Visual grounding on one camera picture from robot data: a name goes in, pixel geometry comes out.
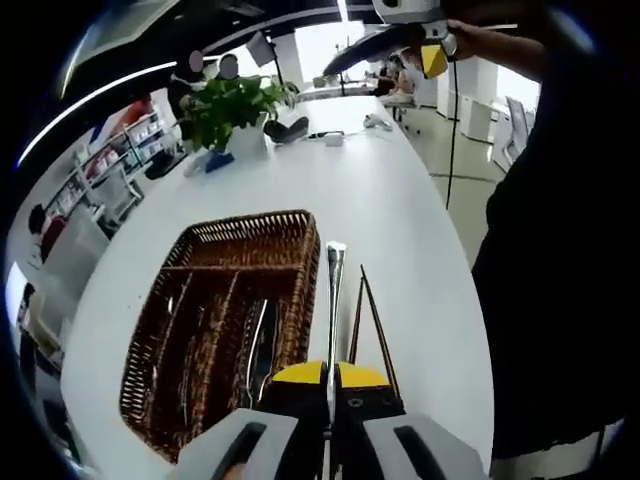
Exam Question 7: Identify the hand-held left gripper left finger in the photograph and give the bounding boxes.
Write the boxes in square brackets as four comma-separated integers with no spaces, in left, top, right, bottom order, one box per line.
[172,358,330,480]

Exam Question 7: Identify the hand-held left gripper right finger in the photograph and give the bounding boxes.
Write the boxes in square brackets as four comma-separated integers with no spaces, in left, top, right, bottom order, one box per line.
[333,360,489,480]

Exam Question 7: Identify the brown chopstick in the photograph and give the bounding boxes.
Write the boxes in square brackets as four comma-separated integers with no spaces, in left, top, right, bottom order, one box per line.
[360,265,401,397]

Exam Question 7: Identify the steel knife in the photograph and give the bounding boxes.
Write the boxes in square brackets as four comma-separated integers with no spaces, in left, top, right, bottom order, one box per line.
[243,298,269,401]

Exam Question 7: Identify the pile of steel cutlery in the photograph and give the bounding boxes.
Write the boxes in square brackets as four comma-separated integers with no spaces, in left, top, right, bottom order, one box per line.
[348,264,367,365]

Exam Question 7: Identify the brown wicker storage tray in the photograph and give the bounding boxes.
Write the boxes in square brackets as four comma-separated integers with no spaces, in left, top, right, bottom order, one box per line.
[118,209,322,464]

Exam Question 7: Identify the white storage shelves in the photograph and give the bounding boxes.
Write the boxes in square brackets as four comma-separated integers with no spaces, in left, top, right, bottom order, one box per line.
[44,99,187,226]

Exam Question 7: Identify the person's right hand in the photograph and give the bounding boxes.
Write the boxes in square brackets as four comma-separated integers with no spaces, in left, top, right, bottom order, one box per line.
[443,18,484,64]

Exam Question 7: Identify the black light stand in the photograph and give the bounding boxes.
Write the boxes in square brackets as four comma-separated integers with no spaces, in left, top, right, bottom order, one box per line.
[335,0,350,97]

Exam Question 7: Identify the white softbox light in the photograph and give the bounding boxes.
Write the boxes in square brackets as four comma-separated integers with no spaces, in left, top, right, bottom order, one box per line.
[244,30,282,89]

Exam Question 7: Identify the black curved object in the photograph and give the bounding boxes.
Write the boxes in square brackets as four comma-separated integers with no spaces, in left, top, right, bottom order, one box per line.
[263,115,311,146]

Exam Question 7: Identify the green potted plant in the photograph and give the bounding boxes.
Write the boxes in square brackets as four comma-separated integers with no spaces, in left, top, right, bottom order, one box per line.
[178,74,300,160]

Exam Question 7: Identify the blue packet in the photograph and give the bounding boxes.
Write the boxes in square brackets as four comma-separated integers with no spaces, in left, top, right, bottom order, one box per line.
[184,151,237,176]

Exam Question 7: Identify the person in dark clothes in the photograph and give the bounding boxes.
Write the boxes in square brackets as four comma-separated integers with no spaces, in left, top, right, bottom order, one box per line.
[472,47,631,461]

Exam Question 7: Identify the frosted desk partition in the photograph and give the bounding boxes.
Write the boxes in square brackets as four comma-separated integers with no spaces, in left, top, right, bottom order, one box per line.
[29,214,112,311]

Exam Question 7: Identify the long ceiling light strip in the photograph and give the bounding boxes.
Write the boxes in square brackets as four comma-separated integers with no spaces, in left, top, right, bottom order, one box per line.
[18,62,180,169]

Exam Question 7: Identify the grey mesh office chair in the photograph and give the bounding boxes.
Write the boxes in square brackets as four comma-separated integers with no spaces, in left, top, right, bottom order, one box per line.
[88,164,145,227]

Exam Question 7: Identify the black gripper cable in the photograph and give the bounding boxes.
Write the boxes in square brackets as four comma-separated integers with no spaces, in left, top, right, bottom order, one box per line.
[443,47,460,211]

